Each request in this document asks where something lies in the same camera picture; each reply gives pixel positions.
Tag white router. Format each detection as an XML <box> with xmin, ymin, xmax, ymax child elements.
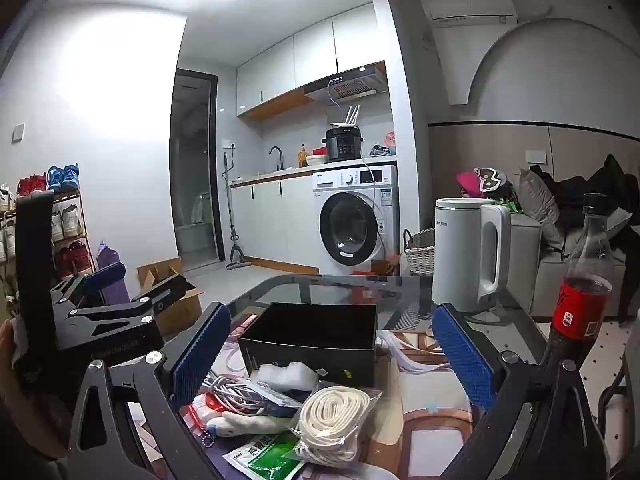
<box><xmin>330</xmin><ymin>105</ymin><xmax>362</xmax><ymax>128</ymax></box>

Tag white cable bundle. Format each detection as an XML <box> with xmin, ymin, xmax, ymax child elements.
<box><xmin>202</xmin><ymin>370</ymin><xmax>301</xmax><ymax>416</ymax></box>

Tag white base cabinets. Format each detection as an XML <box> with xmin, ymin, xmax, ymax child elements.
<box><xmin>230</xmin><ymin>175</ymin><xmax>321</xmax><ymax>268</ymax></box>

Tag black pressure cooker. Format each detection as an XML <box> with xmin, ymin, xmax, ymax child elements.
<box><xmin>321</xmin><ymin>126</ymin><xmax>365</xmax><ymax>163</ymax></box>

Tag cola bottle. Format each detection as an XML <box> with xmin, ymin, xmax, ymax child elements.
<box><xmin>542</xmin><ymin>192</ymin><xmax>616</xmax><ymax>366</ymax></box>

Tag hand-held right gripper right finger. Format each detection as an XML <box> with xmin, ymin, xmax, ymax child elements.
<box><xmin>431</xmin><ymin>302</ymin><xmax>608</xmax><ymax>480</ymax></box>

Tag grey pillow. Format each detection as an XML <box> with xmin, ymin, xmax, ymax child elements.
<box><xmin>515</xmin><ymin>167</ymin><xmax>561</xmax><ymax>251</ymax></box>

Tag pink and white helmet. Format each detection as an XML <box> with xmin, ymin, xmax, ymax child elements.
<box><xmin>456</xmin><ymin>166</ymin><xmax>508</xmax><ymax>198</ymax></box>

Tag range hood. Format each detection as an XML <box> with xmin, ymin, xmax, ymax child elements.
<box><xmin>304</xmin><ymin>66</ymin><xmax>388</xmax><ymax>106</ymax></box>

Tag open brown cardboard box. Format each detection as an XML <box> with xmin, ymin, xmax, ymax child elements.
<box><xmin>137</xmin><ymin>257</ymin><xmax>205</xmax><ymax>336</ymax></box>

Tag grey sofa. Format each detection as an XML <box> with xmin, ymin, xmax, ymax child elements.
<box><xmin>510</xmin><ymin>210</ymin><xmax>640</xmax><ymax>321</ymax></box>

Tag white foam piece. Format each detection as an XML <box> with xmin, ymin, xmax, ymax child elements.
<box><xmin>256</xmin><ymin>362</ymin><xmax>321</xmax><ymax>393</ymax></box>

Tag flat mop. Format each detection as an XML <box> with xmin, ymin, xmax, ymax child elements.
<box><xmin>222</xmin><ymin>152</ymin><xmax>253</xmax><ymax>271</ymax></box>

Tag purple yoga mat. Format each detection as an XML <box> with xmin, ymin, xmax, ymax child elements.
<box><xmin>95</xmin><ymin>242</ymin><xmax>131</xmax><ymax>306</ymax></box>

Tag printed table mat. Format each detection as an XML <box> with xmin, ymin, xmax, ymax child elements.
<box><xmin>115</xmin><ymin>310</ymin><xmax>501</xmax><ymax>480</ymax></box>

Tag white washing machine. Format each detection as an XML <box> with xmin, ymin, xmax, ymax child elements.
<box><xmin>312</xmin><ymin>165</ymin><xmax>401</xmax><ymax>273</ymax></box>

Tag white plush toy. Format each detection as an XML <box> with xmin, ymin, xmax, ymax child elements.
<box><xmin>205</xmin><ymin>407</ymin><xmax>296</xmax><ymax>441</ymax></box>

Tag person's left hand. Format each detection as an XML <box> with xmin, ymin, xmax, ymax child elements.
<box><xmin>0</xmin><ymin>317</ymin><xmax>68</xmax><ymax>461</ymax></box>

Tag black clothing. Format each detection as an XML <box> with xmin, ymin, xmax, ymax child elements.
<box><xmin>530</xmin><ymin>155</ymin><xmax>640</xmax><ymax>256</ymax></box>

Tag bagged white rope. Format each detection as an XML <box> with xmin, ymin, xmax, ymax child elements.
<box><xmin>290</xmin><ymin>385</ymin><xmax>386</xmax><ymax>471</ymax></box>

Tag shoe rack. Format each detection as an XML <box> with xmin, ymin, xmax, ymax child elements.
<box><xmin>0</xmin><ymin>187</ymin><xmax>96</xmax><ymax>281</ymax></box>

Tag blue sneakers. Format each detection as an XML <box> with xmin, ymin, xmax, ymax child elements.
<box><xmin>47</xmin><ymin>162</ymin><xmax>81</xmax><ymax>193</ymax></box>

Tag glass bathroom door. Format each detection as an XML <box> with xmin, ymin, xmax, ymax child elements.
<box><xmin>169</xmin><ymin>67</ymin><xmax>219</xmax><ymax>273</ymax></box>

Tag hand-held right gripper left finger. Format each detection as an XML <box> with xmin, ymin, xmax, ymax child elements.
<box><xmin>67</xmin><ymin>302</ymin><xmax>233</xmax><ymax>480</ymax></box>

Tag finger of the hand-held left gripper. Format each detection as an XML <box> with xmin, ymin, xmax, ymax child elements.
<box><xmin>52</xmin><ymin>261</ymin><xmax>127</xmax><ymax>311</ymax></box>
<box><xmin>70</xmin><ymin>272</ymin><xmax>198</xmax><ymax>328</ymax></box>

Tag red sneakers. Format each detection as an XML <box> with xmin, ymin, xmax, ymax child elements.
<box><xmin>16</xmin><ymin>174</ymin><xmax>48</xmax><ymax>196</ymax></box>

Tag white wall cabinets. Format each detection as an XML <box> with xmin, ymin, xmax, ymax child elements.
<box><xmin>236</xmin><ymin>2</ymin><xmax>378</xmax><ymax>121</ymax></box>

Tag white electric kettle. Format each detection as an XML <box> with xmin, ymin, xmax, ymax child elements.
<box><xmin>431</xmin><ymin>197</ymin><xmax>512</xmax><ymax>313</ymax></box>

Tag white air conditioner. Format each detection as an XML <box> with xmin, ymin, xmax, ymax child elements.
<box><xmin>420</xmin><ymin>0</ymin><xmax>518</xmax><ymax>26</ymax></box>

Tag wicker basket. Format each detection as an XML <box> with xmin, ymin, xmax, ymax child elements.
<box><xmin>402</xmin><ymin>227</ymin><xmax>437</xmax><ymax>276</ymax></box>

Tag green medicine sachet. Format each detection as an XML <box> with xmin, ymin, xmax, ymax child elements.
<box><xmin>222</xmin><ymin>430</ymin><xmax>306</xmax><ymax>480</ymax></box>

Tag black cardboard box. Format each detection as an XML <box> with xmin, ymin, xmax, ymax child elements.
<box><xmin>237</xmin><ymin>302</ymin><xmax>378</xmax><ymax>388</ymax></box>

